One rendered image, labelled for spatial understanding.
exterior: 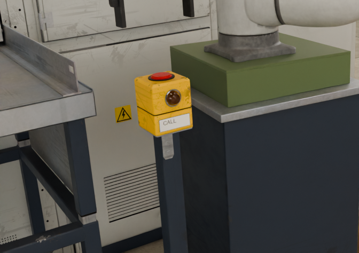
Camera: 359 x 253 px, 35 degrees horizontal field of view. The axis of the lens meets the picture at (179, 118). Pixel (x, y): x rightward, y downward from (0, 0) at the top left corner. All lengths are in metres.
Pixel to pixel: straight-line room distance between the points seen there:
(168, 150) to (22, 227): 1.05
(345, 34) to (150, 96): 1.61
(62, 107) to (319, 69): 0.64
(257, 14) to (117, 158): 0.87
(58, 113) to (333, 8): 0.65
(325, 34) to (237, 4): 1.08
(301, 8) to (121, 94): 0.84
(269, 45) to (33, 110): 0.61
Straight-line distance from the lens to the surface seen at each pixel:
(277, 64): 1.38
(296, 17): 1.38
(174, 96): 1.02
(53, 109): 1.20
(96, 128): 1.98
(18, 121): 1.19
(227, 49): 1.44
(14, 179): 1.97
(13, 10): 1.85
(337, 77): 1.50
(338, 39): 2.51
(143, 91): 1.05
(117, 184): 2.09
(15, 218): 2.02
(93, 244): 1.37
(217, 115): 1.31
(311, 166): 1.50
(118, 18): 1.00
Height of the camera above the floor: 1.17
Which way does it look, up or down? 19 degrees down
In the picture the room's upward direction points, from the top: 4 degrees counter-clockwise
